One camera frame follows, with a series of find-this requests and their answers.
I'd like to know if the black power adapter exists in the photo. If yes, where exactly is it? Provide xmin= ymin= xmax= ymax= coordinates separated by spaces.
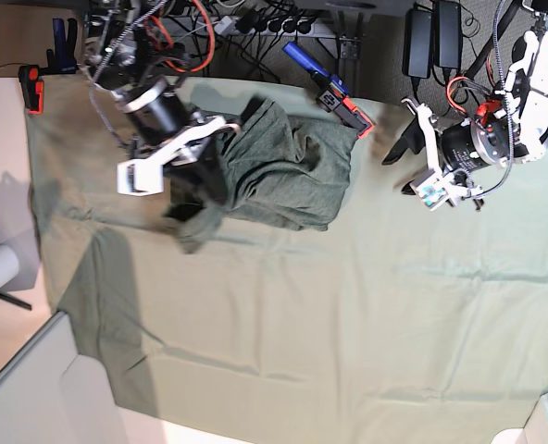
xmin=402 ymin=8 xmax=432 ymax=79
xmin=432 ymin=1 xmax=463 ymax=70

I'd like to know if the aluminium frame post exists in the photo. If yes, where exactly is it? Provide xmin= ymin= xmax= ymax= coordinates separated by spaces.
xmin=331 ymin=9 xmax=365 ymax=60

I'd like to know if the black power adapter right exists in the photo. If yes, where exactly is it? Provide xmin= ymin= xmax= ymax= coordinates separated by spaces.
xmin=432 ymin=1 xmax=463 ymax=70

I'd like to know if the white power strip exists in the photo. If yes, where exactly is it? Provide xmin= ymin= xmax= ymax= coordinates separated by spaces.
xmin=211 ymin=15 xmax=335 ymax=39

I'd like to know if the black power adapter left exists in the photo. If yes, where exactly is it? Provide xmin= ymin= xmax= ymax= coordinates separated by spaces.
xmin=402 ymin=8 xmax=432 ymax=79

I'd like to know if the light green table cloth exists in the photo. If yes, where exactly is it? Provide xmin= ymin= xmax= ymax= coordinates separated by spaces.
xmin=27 ymin=76 xmax=548 ymax=443

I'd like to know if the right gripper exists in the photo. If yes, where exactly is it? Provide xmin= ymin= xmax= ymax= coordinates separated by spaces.
xmin=116 ymin=78 xmax=229 ymax=217

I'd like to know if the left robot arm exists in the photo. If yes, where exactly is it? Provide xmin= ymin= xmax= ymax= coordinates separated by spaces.
xmin=382 ymin=1 xmax=548 ymax=210

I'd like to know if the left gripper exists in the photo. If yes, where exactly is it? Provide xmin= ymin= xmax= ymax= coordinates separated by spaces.
xmin=381 ymin=119 xmax=510 ymax=196

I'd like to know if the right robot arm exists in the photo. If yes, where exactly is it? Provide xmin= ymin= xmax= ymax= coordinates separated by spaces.
xmin=81 ymin=1 xmax=239 ymax=213

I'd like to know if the green grey T-shirt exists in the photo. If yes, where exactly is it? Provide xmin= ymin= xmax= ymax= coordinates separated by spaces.
xmin=165 ymin=96 xmax=357 ymax=253

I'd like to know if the blue orange corner clamp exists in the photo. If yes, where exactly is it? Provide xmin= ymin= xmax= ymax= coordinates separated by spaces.
xmin=18 ymin=18 xmax=79 ymax=115

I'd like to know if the black tripod leg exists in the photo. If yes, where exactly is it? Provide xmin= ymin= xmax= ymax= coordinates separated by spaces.
xmin=0 ymin=292 xmax=32 ymax=311

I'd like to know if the blue orange bar clamp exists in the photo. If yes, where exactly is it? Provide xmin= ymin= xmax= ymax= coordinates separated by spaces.
xmin=282 ymin=42 xmax=374 ymax=139

